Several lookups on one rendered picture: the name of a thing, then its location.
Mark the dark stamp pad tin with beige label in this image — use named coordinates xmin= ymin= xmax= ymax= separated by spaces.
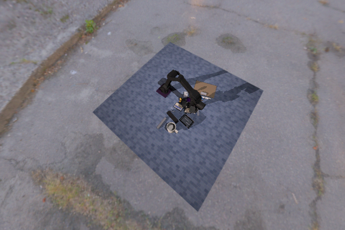
xmin=174 ymin=102 xmax=184 ymax=111

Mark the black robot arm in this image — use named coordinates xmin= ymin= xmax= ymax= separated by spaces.
xmin=160 ymin=70 xmax=206 ymax=113

